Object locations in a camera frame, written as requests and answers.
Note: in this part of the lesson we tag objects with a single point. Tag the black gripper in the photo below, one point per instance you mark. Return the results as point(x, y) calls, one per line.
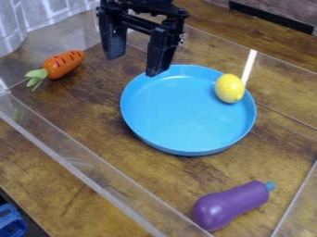
point(119, 14)

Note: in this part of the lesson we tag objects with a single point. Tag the blue round tray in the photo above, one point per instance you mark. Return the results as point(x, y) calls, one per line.
point(175, 114)

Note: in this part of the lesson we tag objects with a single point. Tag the yellow toy lemon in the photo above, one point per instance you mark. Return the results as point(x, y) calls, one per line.
point(228, 88)

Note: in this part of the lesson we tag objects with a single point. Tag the orange toy carrot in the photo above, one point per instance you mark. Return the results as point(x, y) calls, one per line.
point(55, 67)

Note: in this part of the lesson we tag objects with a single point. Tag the purple toy eggplant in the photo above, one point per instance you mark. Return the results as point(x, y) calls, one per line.
point(216, 208)

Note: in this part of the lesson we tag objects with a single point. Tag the blue plastic object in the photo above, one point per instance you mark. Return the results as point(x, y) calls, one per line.
point(12, 223)

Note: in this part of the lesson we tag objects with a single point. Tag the clear acrylic enclosure wall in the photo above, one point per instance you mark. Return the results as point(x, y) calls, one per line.
point(89, 181)

